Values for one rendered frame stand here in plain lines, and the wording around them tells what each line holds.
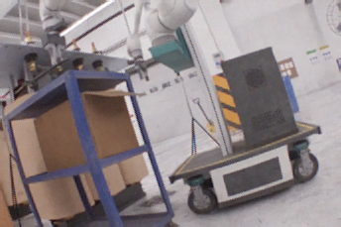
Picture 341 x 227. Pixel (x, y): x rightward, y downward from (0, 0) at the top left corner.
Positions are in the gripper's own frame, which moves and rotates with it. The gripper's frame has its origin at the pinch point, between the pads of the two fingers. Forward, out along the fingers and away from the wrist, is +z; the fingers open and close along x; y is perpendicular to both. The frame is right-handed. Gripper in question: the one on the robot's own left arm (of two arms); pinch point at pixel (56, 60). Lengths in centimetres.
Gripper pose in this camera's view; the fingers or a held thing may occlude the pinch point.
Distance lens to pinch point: 122.8
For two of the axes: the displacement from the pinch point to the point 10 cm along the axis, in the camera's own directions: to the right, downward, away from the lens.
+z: 2.9, 9.6, -0.4
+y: -8.7, 2.8, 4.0
